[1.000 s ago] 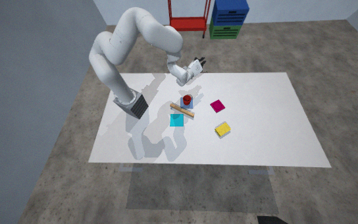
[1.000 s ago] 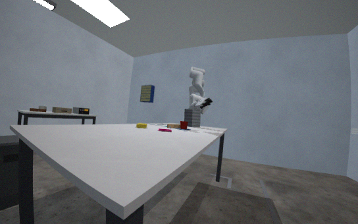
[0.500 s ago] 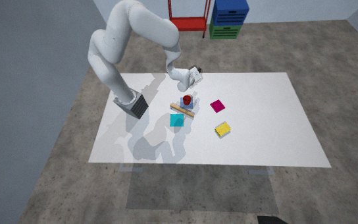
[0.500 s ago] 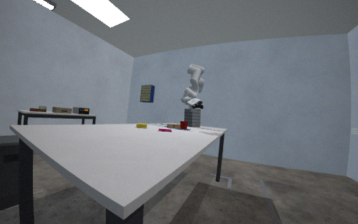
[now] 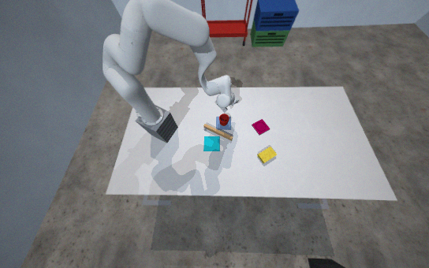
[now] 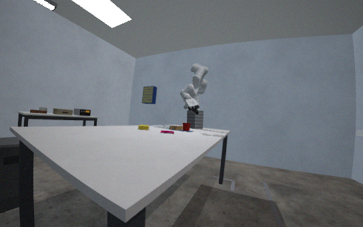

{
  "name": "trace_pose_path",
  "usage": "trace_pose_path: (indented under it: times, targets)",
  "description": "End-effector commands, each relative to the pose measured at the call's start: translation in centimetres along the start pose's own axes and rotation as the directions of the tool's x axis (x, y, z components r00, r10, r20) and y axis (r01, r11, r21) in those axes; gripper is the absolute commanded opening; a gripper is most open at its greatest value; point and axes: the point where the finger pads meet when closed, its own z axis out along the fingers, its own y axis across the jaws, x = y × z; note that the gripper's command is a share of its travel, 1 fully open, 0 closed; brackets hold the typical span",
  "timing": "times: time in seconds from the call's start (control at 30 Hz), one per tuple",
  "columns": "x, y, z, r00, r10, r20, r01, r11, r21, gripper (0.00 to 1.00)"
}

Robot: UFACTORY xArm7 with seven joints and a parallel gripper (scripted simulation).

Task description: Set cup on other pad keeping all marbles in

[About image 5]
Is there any dark red cup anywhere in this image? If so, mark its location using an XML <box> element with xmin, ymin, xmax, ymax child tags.
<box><xmin>219</xmin><ymin>114</ymin><xmax>229</xmax><ymax>126</ymax></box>

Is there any yellow sponge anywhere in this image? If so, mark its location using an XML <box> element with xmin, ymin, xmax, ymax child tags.
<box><xmin>257</xmin><ymin>147</ymin><xmax>277</xmax><ymax>163</ymax></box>

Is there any dark pink flat square pad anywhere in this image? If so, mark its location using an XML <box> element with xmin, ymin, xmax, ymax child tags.
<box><xmin>252</xmin><ymin>119</ymin><xmax>270</xmax><ymax>135</ymax></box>

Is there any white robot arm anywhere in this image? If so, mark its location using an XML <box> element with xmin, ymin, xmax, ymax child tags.
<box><xmin>103</xmin><ymin>0</ymin><xmax>235</xmax><ymax>125</ymax></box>

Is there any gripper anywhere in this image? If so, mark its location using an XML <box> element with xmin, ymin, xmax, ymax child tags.
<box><xmin>231</xmin><ymin>90</ymin><xmax>240</xmax><ymax>104</ymax></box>

